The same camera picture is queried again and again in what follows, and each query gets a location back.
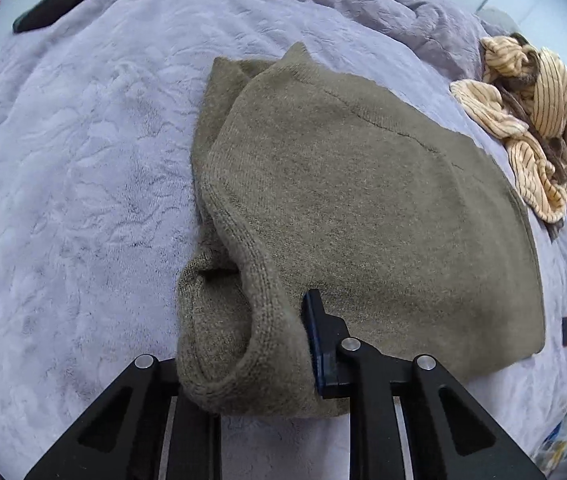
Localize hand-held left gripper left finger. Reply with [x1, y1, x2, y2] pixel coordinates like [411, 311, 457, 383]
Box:
[23, 354, 221, 480]

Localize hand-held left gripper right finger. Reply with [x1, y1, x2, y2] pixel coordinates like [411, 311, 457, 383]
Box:
[301, 289, 547, 480]

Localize olive knit sweater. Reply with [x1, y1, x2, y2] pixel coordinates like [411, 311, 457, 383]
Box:
[176, 42, 547, 418]

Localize cream striped garment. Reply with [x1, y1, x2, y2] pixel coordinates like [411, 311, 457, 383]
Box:
[449, 32, 567, 241]

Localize grey quilted bed cover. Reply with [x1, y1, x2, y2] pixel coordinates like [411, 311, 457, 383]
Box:
[476, 6, 519, 36]

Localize lavender plush blanket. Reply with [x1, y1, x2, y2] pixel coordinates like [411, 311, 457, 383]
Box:
[0, 0, 567, 480]

